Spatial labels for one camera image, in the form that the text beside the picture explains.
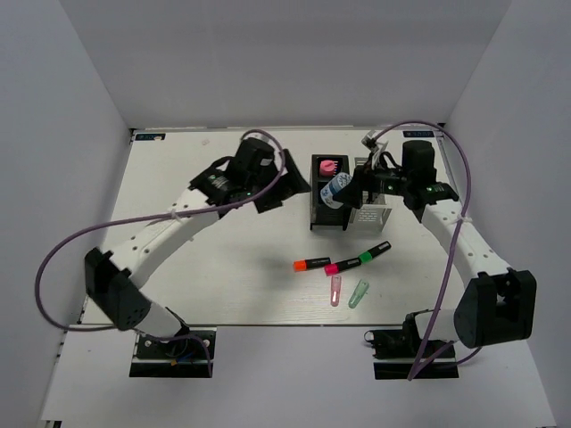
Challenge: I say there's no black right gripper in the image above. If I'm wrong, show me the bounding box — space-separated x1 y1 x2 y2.
333 152 411 209

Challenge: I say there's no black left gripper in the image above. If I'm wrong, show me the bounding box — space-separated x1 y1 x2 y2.
246 149 310 213

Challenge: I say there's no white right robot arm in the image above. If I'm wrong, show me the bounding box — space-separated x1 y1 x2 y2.
334 140 537 356

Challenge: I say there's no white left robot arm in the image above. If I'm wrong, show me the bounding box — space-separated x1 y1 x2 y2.
85 132 310 356

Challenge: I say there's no white slotted organizer container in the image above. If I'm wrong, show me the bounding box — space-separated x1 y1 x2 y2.
348 156 392 233

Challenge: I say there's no black organizer container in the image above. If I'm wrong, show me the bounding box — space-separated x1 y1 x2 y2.
310 154 352 231

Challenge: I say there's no green cap black highlighter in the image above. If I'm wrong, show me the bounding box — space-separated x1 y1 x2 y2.
358 241 392 264

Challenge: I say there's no orange cap black highlighter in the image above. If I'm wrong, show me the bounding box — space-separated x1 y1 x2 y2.
293 257 331 272

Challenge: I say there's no right blue table label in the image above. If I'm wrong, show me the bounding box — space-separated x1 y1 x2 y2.
402 130 434 139

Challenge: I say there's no blue table label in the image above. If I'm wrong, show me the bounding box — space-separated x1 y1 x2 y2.
402 130 434 139
135 133 166 141

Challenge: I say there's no pink cap black highlighter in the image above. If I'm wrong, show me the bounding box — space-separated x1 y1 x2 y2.
324 258 361 276

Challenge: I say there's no left blue table label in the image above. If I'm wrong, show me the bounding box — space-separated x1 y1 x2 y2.
135 133 166 141

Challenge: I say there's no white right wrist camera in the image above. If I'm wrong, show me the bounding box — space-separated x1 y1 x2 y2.
361 130 389 166

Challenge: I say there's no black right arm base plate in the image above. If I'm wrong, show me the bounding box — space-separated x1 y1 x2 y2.
363 328 459 381

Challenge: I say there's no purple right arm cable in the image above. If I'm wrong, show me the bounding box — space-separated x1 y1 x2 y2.
365 119 485 383

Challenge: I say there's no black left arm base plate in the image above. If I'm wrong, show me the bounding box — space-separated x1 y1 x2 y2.
128 328 217 379

